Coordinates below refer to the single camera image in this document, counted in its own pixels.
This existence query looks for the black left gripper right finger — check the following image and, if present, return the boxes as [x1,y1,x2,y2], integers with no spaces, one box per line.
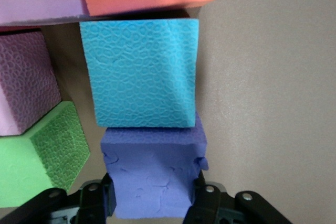
[183,171,293,224]

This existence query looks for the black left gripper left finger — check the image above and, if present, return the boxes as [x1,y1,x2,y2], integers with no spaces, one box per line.
[0,173,117,224]

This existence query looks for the purple foam block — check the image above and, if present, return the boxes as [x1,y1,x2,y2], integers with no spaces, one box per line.
[100,111,209,220]

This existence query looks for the green foam block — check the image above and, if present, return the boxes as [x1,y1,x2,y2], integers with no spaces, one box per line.
[0,101,91,208]

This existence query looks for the cyan foam block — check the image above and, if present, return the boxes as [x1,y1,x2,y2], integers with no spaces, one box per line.
[79,18,200,128]

